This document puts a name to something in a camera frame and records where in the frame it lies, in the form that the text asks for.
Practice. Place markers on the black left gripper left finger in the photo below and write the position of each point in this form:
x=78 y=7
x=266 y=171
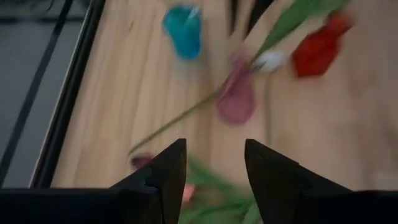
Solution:
x=93 y=208

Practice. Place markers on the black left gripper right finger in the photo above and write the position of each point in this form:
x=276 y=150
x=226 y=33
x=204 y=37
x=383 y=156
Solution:
x=311 y=205

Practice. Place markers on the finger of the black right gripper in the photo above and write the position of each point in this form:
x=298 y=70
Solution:
x=233 y=15
x=259 y=12

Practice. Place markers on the white artificial tulip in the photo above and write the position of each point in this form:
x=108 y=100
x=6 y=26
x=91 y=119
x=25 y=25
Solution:
x=270 y=61

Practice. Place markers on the dark red artificial tulip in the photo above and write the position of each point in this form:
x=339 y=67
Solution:
x=141 y=162

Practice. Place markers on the pink artificial tulip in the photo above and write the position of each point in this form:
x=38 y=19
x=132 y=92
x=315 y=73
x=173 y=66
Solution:
x=188 y=193

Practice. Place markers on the teal glass vase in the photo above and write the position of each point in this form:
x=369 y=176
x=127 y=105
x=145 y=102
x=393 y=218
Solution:
x=184 y=34

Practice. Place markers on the red glass vase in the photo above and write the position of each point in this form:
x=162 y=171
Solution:
x=317 y=51

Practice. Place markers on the pink glass vase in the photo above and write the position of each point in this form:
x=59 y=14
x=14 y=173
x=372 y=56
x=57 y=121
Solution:
x=237 y=102

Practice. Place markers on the black floor tape strip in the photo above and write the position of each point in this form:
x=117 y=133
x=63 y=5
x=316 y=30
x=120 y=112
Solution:
x=31 y=93

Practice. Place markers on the black aluminium table frame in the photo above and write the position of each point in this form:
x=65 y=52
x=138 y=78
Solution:
x=66 y=99

